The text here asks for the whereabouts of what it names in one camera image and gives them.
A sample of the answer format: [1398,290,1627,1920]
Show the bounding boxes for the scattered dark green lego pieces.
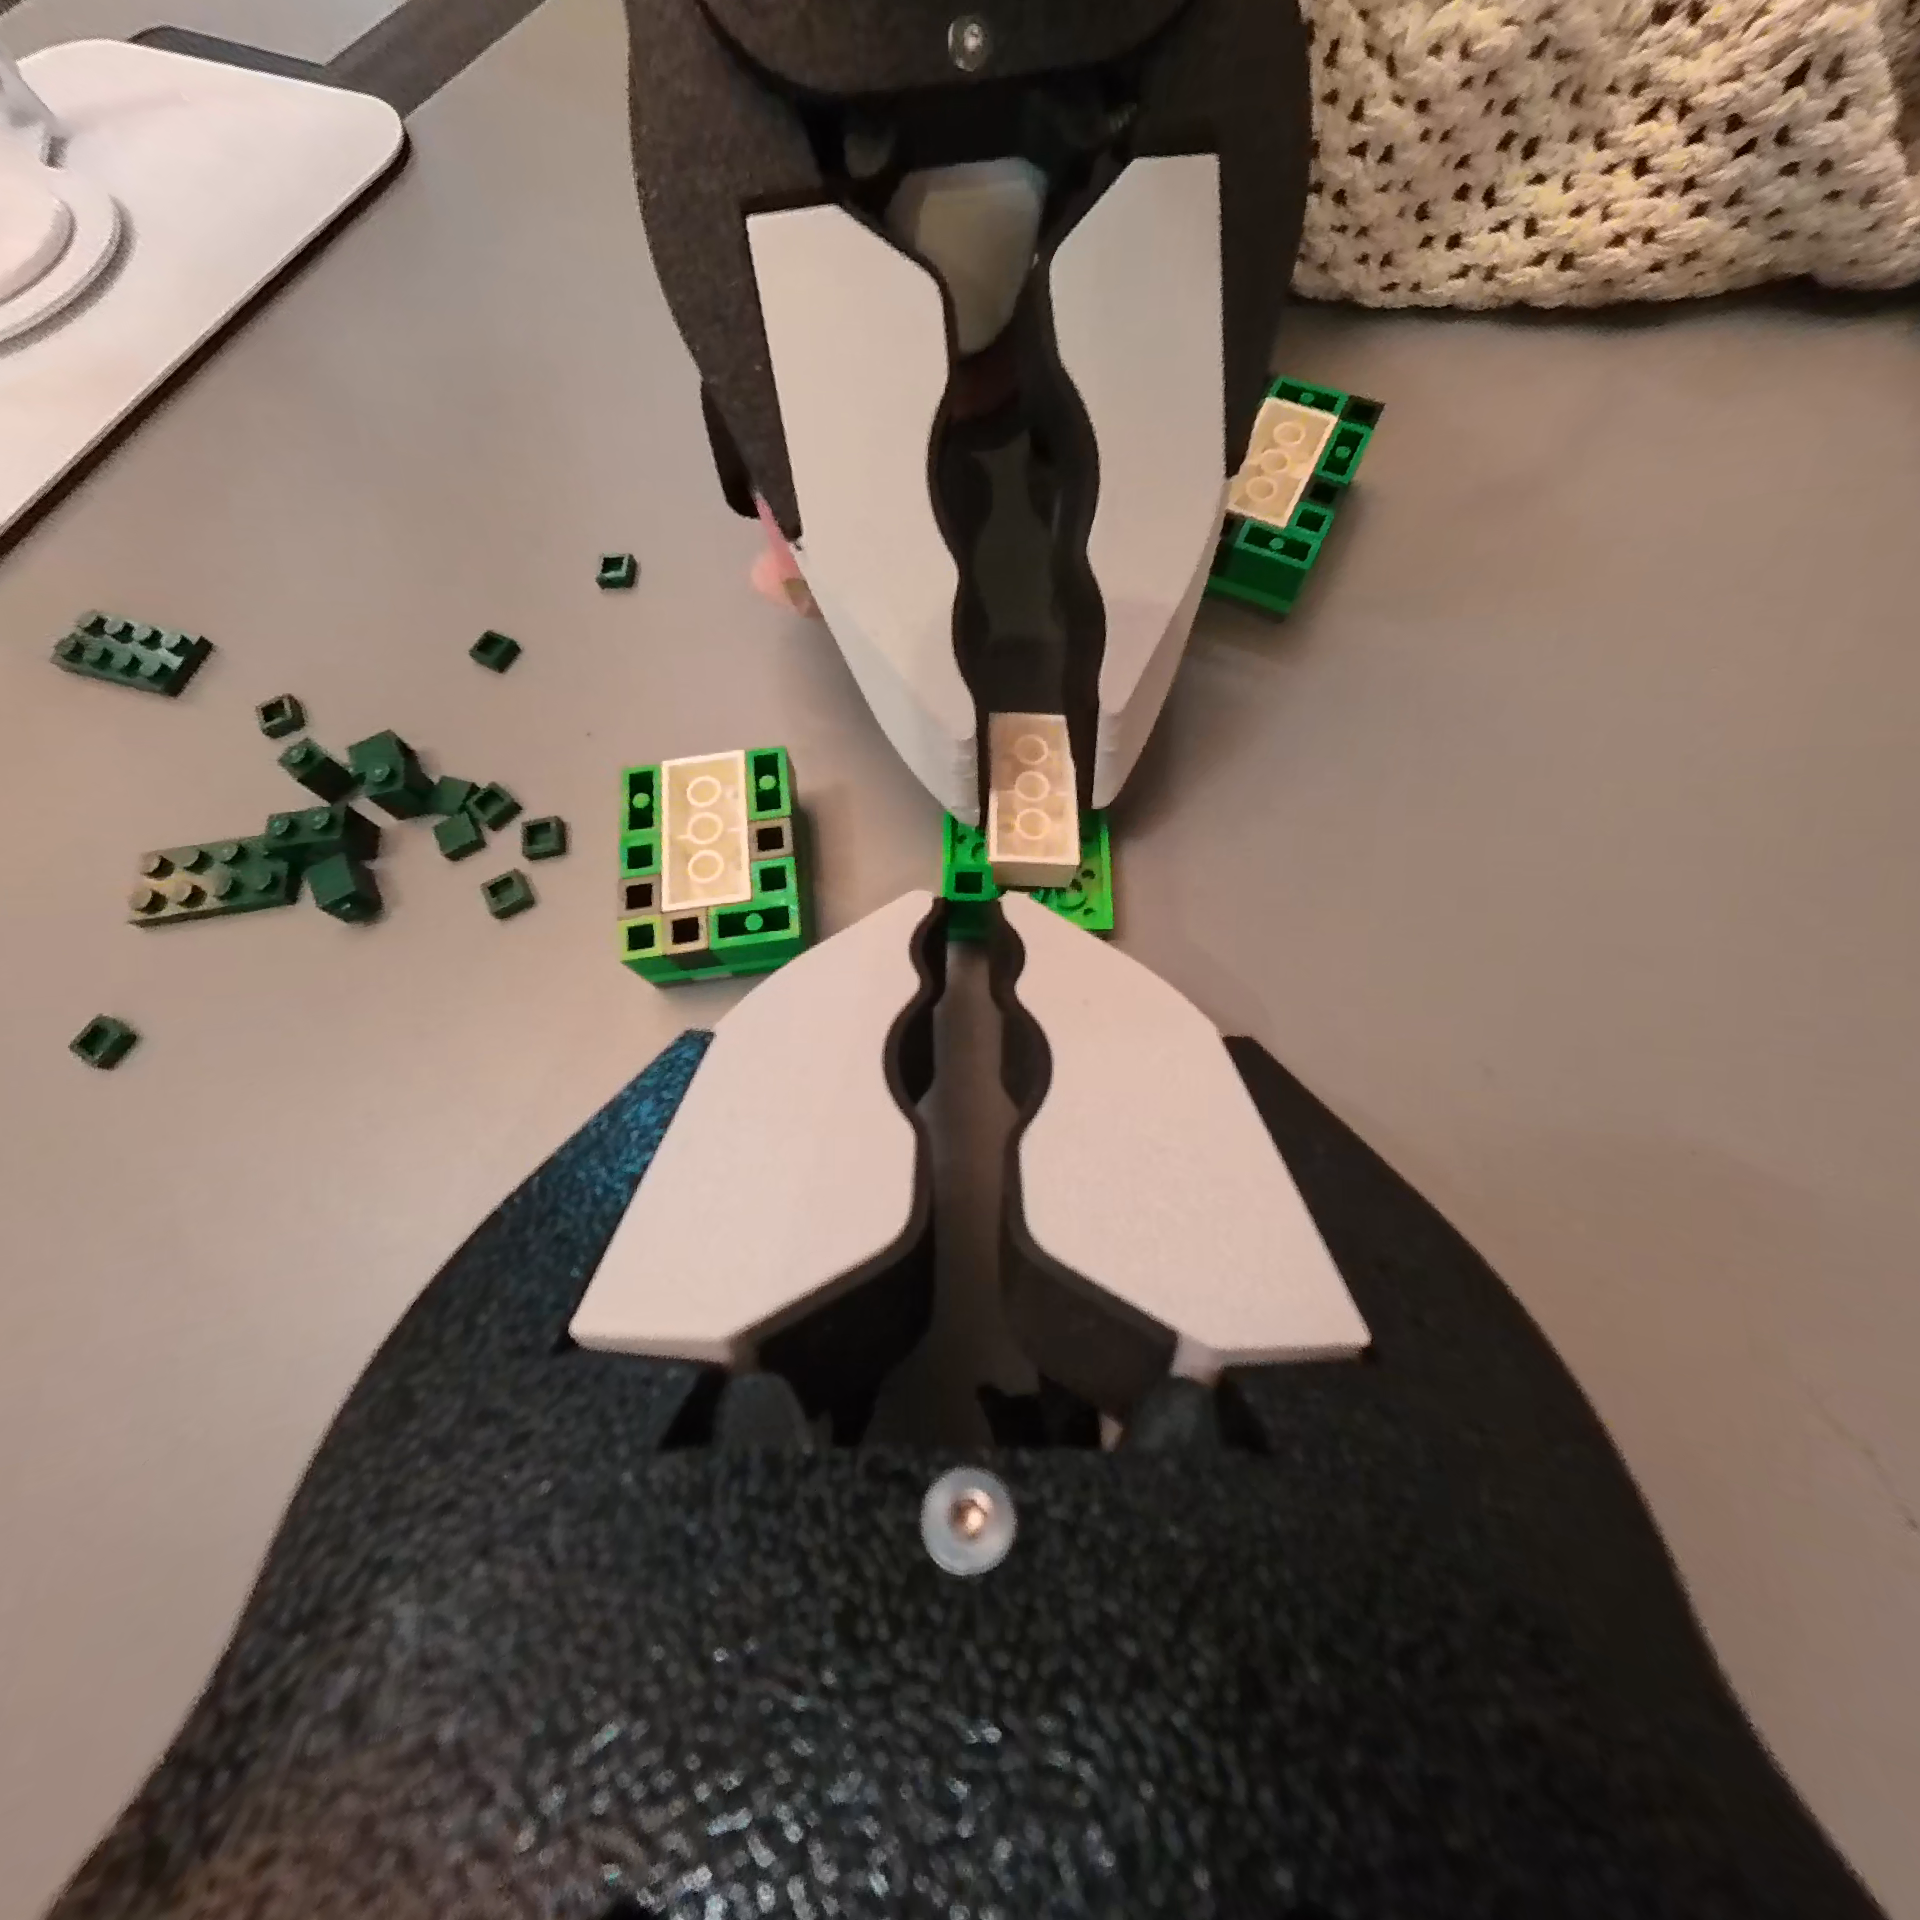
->
[65,547,571,1070]

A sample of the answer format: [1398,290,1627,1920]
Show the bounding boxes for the person's right hand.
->
[744,494,820,620]

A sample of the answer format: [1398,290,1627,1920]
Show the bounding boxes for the book stand with white base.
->
[0,36,409,547]

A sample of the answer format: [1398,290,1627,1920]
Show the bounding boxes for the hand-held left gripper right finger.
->
[993,892,1373,1374]

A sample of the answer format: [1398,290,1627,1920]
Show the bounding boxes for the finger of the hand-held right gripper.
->
[744,211,987,808]
[1044,150,1236,820]

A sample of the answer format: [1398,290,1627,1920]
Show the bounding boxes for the green lego assembly white brick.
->
[617,745,801,985]

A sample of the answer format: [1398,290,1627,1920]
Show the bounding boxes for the dark green lego plate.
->
[52,610,216,703]

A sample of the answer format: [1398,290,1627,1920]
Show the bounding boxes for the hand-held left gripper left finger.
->
[569,888,948,1371]

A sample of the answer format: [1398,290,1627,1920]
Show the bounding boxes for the green lego creeper head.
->
[1205,375,1385,615]

